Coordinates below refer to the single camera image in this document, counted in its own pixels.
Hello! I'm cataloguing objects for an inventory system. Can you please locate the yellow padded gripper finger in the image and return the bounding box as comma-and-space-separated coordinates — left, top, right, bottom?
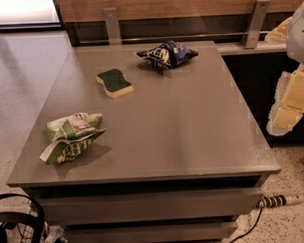
270, 68, 304, 131

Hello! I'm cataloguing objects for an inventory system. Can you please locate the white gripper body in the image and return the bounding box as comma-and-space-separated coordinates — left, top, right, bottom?
263, 62, 304, 138

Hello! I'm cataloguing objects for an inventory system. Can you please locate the blue chip bag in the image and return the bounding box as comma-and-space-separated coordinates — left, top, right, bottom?
137, 41, 199, 70

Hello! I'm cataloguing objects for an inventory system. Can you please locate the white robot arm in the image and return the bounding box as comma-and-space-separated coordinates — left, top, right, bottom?
265, 1, 304, 136

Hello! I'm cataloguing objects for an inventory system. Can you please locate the green jalapeno chip bag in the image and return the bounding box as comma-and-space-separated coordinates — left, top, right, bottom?
40, 113, 105, 165

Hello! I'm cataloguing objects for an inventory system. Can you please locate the white power strip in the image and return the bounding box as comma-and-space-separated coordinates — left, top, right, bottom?
257, 194, 304, 208

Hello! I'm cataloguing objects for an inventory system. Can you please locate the grey drawer cabinet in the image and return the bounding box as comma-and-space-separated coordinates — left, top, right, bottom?
8, 41, 280, 243

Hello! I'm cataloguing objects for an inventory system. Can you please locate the green and yellow sponge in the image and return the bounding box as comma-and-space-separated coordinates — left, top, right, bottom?
96, 69, 134, 99

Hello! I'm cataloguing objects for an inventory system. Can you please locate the upper grey drawer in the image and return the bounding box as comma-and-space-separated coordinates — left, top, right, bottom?
40, 188, 263, 226

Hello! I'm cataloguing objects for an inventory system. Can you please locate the grey drawer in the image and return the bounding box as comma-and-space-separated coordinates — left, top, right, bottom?
40, 188, 263, 226
67, 222, 238, 243

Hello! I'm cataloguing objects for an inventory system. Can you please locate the lower grey drawer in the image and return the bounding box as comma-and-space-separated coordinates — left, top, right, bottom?
67, 222, 238, 243

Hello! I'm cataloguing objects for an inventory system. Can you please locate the right metal bracket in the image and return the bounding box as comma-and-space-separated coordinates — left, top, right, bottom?
241, 0, 271, 49

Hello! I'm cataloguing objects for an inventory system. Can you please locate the metal bracket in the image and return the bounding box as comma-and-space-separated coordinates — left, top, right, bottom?
241, 0, 271, 49
103, 8, 121, 45

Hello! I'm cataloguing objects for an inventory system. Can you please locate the black power cable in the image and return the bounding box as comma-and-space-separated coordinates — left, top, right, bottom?
222, 207, 266, 243

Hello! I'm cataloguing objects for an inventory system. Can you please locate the left metal bracket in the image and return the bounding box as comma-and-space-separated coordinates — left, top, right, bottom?
103, 8, 121, 45

